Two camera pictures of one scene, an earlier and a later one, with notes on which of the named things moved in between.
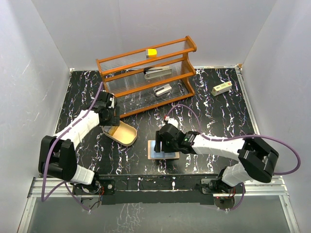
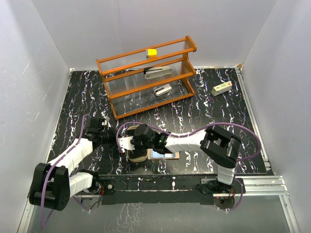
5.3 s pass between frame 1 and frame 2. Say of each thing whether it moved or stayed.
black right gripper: moved
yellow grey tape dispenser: stayed
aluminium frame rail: stayed
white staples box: stayed
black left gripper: moved
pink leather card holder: stayed
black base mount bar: stayed
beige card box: moved
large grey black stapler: stayed
